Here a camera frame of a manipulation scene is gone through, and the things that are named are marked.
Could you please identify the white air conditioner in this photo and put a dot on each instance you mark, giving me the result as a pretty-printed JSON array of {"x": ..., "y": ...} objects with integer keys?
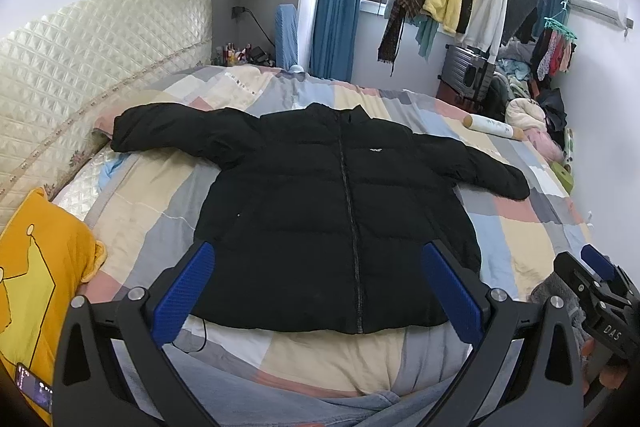
[{"x": 612, "y": 12}]

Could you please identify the nightstand clutter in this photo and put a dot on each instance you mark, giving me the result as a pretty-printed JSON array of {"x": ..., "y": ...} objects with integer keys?
[{"x": 229, "y": 55}]

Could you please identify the yellow cartoon pillow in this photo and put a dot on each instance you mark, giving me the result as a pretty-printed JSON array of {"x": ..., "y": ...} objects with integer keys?
[{"x": 46, "y": 255}]

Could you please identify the patchwork pastel quilt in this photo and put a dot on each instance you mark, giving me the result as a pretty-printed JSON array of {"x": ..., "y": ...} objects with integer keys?
[{"x": 147, "y": 214}]

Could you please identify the dark grey suitcase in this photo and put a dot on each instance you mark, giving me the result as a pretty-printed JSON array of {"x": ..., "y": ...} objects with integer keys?
[{"x": 465, "y": 78}]

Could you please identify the blue jeans legs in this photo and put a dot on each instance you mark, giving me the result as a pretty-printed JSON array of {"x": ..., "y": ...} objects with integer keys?
[{"x": 235, "y": 401}]

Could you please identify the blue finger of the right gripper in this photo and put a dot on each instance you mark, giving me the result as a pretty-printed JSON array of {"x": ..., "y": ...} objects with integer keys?
[{"x": 598, "y": 262}]

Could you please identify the teal hanging garment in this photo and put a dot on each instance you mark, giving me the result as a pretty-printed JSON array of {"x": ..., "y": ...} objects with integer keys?
[{"x": 426, "y": 29}]

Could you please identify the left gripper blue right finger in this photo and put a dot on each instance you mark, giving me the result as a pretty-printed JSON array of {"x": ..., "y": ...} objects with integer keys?
[{"x": 524, "y": 365}]

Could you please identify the person's right hand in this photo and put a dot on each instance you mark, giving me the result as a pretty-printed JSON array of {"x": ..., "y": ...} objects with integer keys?
[{"x": 604, "y": 377}]

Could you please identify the white hoodie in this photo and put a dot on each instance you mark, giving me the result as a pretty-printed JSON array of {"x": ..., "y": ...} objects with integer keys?
[{"x": 485, "y": 28}]

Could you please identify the pile of clothes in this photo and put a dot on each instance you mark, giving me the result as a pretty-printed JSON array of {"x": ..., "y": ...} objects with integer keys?
[{"x": 515, "y": 97}]

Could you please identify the black puffer jacket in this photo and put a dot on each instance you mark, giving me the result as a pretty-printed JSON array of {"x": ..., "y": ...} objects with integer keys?
[{"x": 318, "y": 216}]

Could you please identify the cream quilted headboard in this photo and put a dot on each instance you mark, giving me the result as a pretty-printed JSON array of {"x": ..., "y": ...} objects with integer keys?
[{"x": 59, "y": 71}]

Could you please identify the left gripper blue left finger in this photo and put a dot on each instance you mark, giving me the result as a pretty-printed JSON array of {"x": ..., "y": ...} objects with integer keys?
[{"x": 90, "y": 388}]

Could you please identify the black smartphone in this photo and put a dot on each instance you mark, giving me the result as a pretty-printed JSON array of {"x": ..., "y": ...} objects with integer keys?
[{"x": 34, "y": 388}]

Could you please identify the green sock hanger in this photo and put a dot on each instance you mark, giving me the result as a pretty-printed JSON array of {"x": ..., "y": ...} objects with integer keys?
[{"x": 554, "y": 48}]

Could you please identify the white cylindrical bolster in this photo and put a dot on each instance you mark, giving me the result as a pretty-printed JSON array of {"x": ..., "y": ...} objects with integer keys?
[{"x": 494, "y": 127}]

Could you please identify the blue curtain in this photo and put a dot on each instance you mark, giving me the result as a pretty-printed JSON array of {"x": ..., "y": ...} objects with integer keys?
[{"x": 333, "y": 40}]

